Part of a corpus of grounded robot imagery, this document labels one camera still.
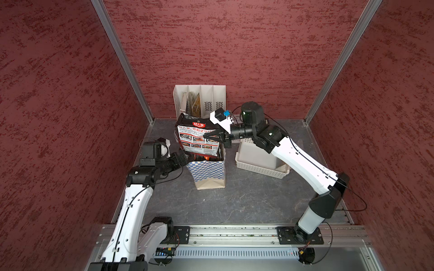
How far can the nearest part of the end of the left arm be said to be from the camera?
0.65 meters

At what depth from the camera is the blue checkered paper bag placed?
0.70m

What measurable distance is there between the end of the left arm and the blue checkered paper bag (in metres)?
0.02
